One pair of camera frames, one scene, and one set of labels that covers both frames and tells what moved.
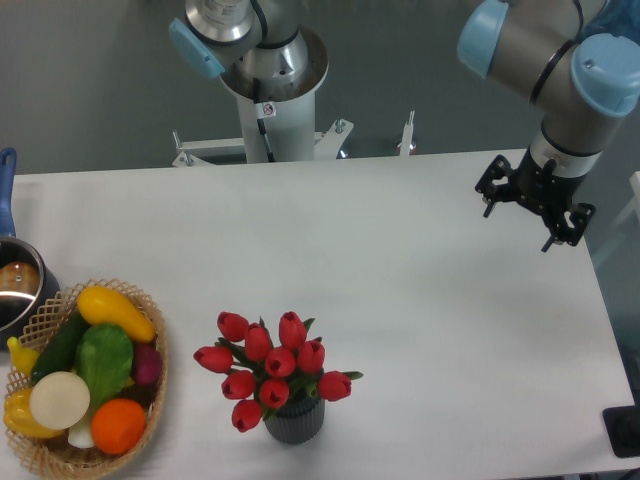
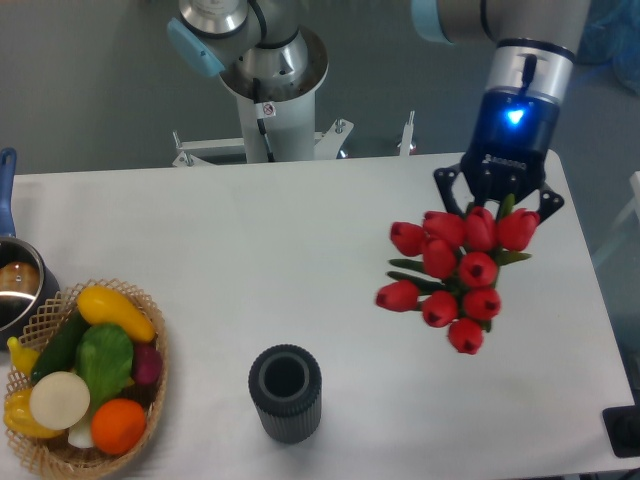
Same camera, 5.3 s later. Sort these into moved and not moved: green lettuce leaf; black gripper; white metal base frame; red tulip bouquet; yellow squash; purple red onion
Moved: red tulip bouquet; black gripper
Not moved: purple red onion; yellow squash; green lettuce leaf; white metal base frame
